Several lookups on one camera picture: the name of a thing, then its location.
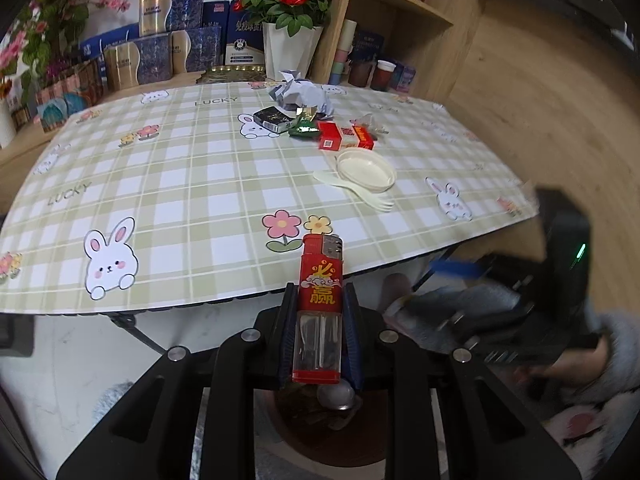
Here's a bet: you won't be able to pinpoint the white paper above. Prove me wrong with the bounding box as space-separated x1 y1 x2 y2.
269 70 334 118

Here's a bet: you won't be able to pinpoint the dark red trash bin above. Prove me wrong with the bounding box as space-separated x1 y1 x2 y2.
267 382 388 468

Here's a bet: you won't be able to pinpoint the person's right hand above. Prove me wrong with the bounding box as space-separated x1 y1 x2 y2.
513 335 610 387

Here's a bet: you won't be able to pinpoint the white plastic spork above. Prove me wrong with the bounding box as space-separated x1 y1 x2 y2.
312 171 393 212

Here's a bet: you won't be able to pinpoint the white plastic lid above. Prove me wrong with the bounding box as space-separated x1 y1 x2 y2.
335 148 397 193

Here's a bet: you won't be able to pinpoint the red cigarette pack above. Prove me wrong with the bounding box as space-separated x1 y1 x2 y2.
318 122 374 152

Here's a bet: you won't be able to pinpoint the green candy wrapper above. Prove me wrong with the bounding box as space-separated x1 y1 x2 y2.
288 106 320 139

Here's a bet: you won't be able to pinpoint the checked bunny tablecloth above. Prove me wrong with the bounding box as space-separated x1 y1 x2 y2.
1 84 537 314

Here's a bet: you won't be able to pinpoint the black cigarette pack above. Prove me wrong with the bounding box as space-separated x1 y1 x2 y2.
253 106 294 134

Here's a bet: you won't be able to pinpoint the red paper cup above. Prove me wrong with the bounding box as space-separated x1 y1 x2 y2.
370 60 396 91

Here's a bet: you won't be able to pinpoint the small blue carton box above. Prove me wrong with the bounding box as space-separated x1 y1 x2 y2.
396 65 416 93

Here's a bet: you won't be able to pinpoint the dark brown cup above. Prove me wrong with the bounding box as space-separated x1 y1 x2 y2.
348 61 375 88

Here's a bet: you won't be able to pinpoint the wooden shelf unit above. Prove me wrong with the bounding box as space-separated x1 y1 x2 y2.
309 0 484 103

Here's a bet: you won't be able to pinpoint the golden leaf tray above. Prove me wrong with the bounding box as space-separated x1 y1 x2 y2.
196 65 267 84

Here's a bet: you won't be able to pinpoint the stack of pastel cups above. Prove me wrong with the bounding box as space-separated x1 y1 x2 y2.
328 20 357 86

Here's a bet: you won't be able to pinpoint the red rose plant white pot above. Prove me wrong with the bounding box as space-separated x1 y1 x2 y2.
232 0 332 80

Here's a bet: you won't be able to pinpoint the stacked blue gift boxes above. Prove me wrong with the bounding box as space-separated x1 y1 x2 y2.
80 0 265 90

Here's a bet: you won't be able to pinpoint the pink blossom flower arrangement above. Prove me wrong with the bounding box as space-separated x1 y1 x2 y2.
1 0 130 96

